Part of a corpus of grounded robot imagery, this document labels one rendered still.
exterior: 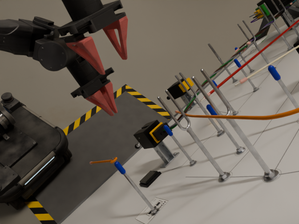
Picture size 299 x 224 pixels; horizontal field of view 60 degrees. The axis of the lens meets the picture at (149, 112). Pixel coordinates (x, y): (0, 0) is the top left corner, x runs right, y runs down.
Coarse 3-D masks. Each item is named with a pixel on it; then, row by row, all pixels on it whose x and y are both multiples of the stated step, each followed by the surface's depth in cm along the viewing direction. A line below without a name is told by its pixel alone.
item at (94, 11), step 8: (64, 0) 40; (72, 0) 40; (80, 0) 40; (88, 0) 40; (96, 0) 41; (120, 0) 43; (72, 8) 41; (80, 8) 40; (88, 8) 40; (96, 8) 41; (104, 8) 42; (120, 8) 44; (72, 16) 42; (80, 16) 41; (88, 16) 40; (96, 16) 41; (72, 24) 39; (80, 24) 40; (88, 24) 41; (64, 32) 43; (72, 32) 40
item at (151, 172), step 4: (148, 172) 54; (152, 172) 53; (156, 172) 52; (160, 172) 52; (144, 176) 54; (148, 176) 52; (152, 176) 51; (156, 176) 51; (140, 180) 53; (144, 180) 52; (148, 180) 51; (152, 180) 51; (140, 184) 53; (144, 184) 51; (148, 184) 50
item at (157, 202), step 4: (152, 200) 44; (156, 200) 42; (160, 200) 42; (164, 200) 41; (168, 200) 40; (152, 204) 42; (156, 204) 41; (160, 204) 40; (164, 204) 39; (144, 208) 43; (148, 208) 42; (160, 208) 39; (140, 212) 43; (144, 212) 42; (148, 212) 41; (140, 216) 41; (144, 216) 40; (148, 216) 39; (152, 216) 39; (140, 220) 40; (144, 220) 39; (148, 220) 38
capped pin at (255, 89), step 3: (234, 60) 57; (237, 60) 57; (237, 63) 57; (240, 66) 57; (243, 72) 57; (246, 75) 57; (249, 78) 58; (249, 81) 58; (252, 84) 58; (255, 87) 58; (255, 90) 58
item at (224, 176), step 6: (162, 102) 33; (174, 102) 34; (168, 108) 33; (180, 108) 34; (174, 120) 33; (180, 126) 33; (192, 132) 34; (198, 144) 34; (204, 150) 34; (210, 156) 34; (216, 168) 34; (222, 174) 34; (228, 174) 35; (222, 180) 34
